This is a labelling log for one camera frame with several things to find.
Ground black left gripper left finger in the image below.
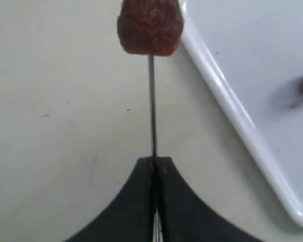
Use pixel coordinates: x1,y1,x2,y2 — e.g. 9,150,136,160
67,157,156,242

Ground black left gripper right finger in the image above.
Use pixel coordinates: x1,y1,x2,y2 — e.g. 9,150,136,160
155,157,258,242

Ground white rectangular plastic tray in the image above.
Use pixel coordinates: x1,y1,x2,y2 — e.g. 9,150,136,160
180,1,303,227

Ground thin metal skewer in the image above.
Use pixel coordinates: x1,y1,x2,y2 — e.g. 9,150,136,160
147,54,161,242

